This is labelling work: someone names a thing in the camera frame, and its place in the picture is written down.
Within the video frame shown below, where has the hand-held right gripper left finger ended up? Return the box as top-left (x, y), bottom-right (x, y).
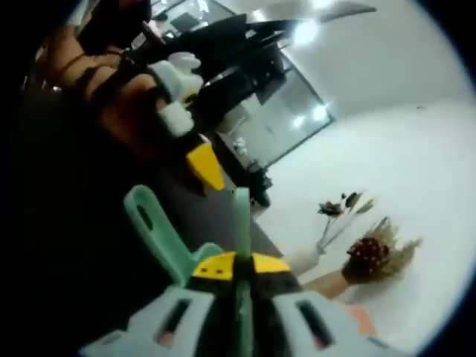
top-left (80, 251), bottom-right (239, 357)

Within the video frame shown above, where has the green broom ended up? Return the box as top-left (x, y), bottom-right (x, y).
top-left (231, 187), bottom-right (256, 357)

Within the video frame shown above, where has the black monitor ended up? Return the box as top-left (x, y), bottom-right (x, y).
top-left (163, 13), bottom-right (298, 112)

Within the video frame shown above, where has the glass partition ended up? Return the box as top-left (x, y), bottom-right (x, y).
top-left (208, 55), bottom-right (335, 165)

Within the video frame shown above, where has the person's left hand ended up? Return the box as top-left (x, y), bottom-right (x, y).
top-left (100, 71), bottom-right (165, 135)

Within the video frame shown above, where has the white vase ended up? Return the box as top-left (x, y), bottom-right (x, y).
top-left (288, 240), bottom-right (327, 277)

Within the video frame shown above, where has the green dustpan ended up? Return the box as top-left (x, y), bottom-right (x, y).
top-left (123, 185), bottom-right (224, 289)

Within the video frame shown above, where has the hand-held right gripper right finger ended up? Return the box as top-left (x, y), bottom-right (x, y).
top-left (249, 253), bottom-right (406, 357)

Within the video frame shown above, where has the beige vase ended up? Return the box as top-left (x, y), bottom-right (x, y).
top-left (303, 267), bottom-right (350, 298)

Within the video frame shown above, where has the dark object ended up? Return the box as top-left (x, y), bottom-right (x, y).
top-left (245, 159), bottom-right (273, 208)

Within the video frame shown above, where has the person's right hand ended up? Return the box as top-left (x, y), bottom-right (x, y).
top-left (344, 303), bottom-right (377, 335)

